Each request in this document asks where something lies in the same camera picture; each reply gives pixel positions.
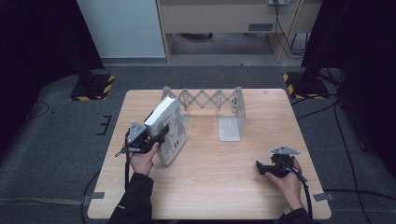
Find light wooden desk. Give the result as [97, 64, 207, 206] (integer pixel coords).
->
[155, 0, 323, 64]

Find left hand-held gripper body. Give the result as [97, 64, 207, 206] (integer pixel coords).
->
[115, 120, 157, 157]

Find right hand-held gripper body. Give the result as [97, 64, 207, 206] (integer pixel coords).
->
[269, 146, 301, 179]

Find grey tape strip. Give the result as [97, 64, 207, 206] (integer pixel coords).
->
[0, 197, 92, 207]

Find black curtain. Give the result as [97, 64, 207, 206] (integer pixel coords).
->
[0, 0, 106, 157]
[301, 0, 396, 171]

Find hanging black cables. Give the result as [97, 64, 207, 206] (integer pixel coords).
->
[273, 0, 308, 61]

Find person's right hand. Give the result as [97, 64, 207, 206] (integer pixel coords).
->
[264, 158, 304, 212]

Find white book with grey figures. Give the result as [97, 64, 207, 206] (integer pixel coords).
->
[143, 95, 190, 166]

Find right hand-held gripper black cable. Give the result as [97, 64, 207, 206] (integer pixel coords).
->
[288, 162, 313, 218]

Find hand-held gripper black cable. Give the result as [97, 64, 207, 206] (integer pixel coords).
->
[288, 162, 313, 218]
[79, 132, 133, 224]

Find person's left hand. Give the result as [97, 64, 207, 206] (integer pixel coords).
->
[129, 142, 160, 176]

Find white panel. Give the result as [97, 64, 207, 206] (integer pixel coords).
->
[77, 0, 166, 60]

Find expandable grey metal book rack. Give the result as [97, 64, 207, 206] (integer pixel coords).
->
[160, 86, 248, 143]

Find black stand base striped edge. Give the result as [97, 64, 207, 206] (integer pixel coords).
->
[69, 73, 116, 102]
[282, 71, 331, 101]

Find left hand-held gripper black cable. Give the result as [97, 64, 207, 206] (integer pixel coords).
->
[79, 132, 133, 224]

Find black tape floor mark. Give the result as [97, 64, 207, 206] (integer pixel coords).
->
[95, 115, 113, 136]

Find black floor cable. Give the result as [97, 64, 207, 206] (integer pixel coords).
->
[295, 98, 340, 121]
[323, 188, 396, 201]
[332, 99, 375, 224]
[24, 101, 50, 121]

